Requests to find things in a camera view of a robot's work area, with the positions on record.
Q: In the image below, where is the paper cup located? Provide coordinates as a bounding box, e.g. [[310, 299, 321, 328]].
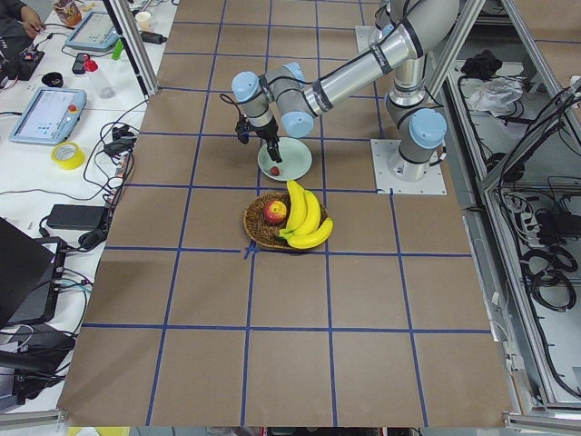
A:
[[135, 11, 153, 32]]

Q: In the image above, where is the yellow tape roll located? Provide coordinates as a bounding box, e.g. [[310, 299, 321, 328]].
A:
[[51, 141, 85, 171]]

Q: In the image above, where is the aluminium frame post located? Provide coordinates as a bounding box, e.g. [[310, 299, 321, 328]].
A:
[[103, 0, 159, 97]]

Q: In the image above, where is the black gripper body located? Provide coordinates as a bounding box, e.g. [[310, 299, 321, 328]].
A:
[[252, 118, 278, 145]]

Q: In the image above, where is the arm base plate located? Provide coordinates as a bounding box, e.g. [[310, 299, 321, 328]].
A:
[[370, 139, 447, 196], [355, 25, 381, 53]]

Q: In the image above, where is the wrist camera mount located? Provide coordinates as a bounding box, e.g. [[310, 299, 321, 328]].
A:
[[235, 114, 251, 144]]

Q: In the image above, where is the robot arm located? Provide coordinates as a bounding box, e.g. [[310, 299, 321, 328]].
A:
[[231, 1, 459, 164]]

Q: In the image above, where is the wicker basket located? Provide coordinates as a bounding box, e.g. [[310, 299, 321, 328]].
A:
[[243, 191, 307, 252]]

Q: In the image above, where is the blue teach pendant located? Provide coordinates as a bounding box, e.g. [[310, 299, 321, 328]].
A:
[[64, 11, 119, 52], [9, 87, 87, 145]]

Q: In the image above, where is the red apple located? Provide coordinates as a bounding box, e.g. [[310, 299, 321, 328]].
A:
[[262, 200, 288, 225]]

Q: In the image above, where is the clear bottle red cap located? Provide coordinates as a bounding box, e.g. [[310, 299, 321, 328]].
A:
[[84, 54, 115, 99]]

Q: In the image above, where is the yellow banana bunch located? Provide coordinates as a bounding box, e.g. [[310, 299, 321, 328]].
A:
[[279, 180, 334, 250]]

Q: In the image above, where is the light green plate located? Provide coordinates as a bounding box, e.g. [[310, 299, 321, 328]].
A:
[[258, 137, 312, 182]]

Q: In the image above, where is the black power adapter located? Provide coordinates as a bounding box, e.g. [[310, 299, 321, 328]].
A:
[[46, 204, 106, 231]]

